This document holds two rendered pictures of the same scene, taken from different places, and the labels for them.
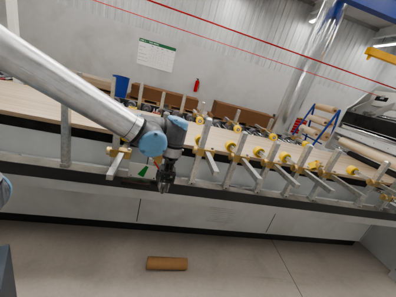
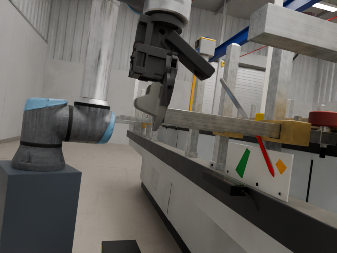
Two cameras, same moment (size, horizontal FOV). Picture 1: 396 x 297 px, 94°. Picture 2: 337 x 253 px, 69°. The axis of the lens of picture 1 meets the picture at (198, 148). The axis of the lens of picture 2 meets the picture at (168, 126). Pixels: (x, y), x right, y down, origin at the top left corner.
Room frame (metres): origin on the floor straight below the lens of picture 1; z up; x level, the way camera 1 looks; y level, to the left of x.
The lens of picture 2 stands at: (0.76, -0.38, 0.83)
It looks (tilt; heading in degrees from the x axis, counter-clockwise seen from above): 0 degrees down; 88
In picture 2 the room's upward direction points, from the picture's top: 7 degrees clockwise
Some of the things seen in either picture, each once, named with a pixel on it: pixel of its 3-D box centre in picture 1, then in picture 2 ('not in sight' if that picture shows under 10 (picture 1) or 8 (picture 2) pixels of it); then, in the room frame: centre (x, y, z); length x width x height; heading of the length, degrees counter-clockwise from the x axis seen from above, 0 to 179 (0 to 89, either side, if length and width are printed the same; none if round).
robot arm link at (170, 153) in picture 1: (172, 150); (167, 10); (0.75, 0.10, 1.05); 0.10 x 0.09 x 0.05; 104
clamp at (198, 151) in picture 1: (203, 151); not in sight; (1.11, -0.04, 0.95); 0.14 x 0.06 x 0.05; 105
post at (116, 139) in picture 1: (116, 144); (224, 113); (0.98, 0.47, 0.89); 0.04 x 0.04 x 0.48; 15
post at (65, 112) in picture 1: (65, 129); (196, 106); (0.91, 0.72, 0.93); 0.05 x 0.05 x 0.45; 15
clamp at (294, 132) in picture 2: (161, 158); (280, 131); (1.05, 0.20, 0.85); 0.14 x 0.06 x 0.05; 105
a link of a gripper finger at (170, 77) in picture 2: not in sight; (166, 84); (0.76, 0.09, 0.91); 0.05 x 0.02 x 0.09; 104
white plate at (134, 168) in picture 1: (149, 172); (251, 165); (1.01, 0.25, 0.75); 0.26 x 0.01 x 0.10; 105
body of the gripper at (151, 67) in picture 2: (168, 167); (156, 51); (0.74, 0.11, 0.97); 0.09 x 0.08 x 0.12; 14
